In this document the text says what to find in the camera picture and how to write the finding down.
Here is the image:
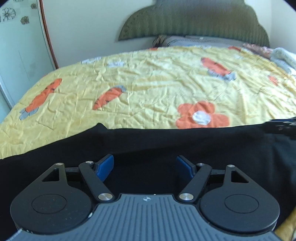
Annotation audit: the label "black pants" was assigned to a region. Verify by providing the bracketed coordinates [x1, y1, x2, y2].
[1, 124, 295, 240]

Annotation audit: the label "white folded blanket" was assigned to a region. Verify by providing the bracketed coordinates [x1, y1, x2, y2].
[270, 48, 296, 76]

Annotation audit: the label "pink floral cloth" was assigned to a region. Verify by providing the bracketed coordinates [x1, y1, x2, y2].
[243, 43, 273, 59]

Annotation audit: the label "yellow carrot print quilt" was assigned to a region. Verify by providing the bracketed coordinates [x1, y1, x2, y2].
[0, 45, 296, 241]

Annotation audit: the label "green quilted headboard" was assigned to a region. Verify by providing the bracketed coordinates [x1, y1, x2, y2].
[118, 0, 270, 47]

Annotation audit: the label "grey striped pillow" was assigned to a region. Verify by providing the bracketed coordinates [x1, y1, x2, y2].
[152, 35, 244, 48]

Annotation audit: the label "white floral wardrobe door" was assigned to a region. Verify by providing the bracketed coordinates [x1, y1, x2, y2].
[0, 1, 55, 120]

